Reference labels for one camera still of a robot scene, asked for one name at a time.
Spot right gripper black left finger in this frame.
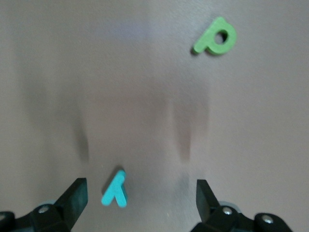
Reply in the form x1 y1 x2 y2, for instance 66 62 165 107
14 178 88 232

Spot brown table cover sheet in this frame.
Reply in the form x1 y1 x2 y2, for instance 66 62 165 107
0 0 309 232

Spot teal foam letter y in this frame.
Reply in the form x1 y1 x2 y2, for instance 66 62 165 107
100 170 128 208

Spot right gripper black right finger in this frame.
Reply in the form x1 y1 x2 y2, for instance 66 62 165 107
193 179 256 232

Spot green foam letter d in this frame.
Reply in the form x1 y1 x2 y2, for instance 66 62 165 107
192 16 238 56

